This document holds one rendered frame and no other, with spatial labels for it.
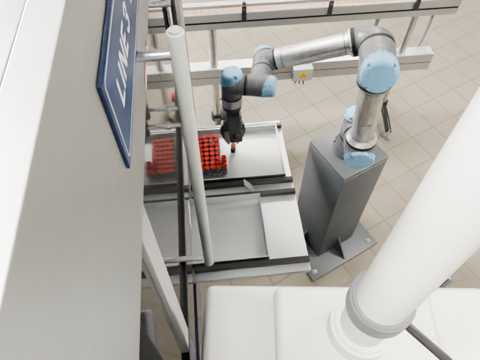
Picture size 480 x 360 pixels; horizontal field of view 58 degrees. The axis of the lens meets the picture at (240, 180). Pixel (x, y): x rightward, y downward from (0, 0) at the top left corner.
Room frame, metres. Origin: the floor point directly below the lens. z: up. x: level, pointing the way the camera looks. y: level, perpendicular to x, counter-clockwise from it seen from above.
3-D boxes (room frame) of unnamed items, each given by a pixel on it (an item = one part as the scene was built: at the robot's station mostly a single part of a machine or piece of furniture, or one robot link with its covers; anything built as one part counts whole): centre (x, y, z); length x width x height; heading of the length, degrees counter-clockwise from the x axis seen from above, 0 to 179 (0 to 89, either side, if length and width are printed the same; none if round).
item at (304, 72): (2.02, -0.38, 0.50); 0.12 x 0.05 x 0.09; 96
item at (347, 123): (1.19, -0.48, 0.96); 0.13 x 0.12 x 0.14; 174
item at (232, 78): (1.12, 0.03, 1.24); 0.09 x 0.08 x 0.11; 84
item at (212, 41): (2.03, 0.15, 0.46); 0.09 x 0.09 x 0.77; 6
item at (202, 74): (2.09, -0.39, 0.49); 1.60 x 0.08 x 0.12; 96
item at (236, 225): (0.74, 0.08, 0.90); 0.34 x 0.26 x 0.04; 96
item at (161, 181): (0.53, 0.16, 1.50); 0.47 x 0.01 x 0.59; 6
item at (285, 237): (0.91, 0.03, 0.87); 0.70 x 0.48 x 0.02; 6
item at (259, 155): (1.09, 0.00, 0.90); 0.34 x 0.26 x 0.04; 95
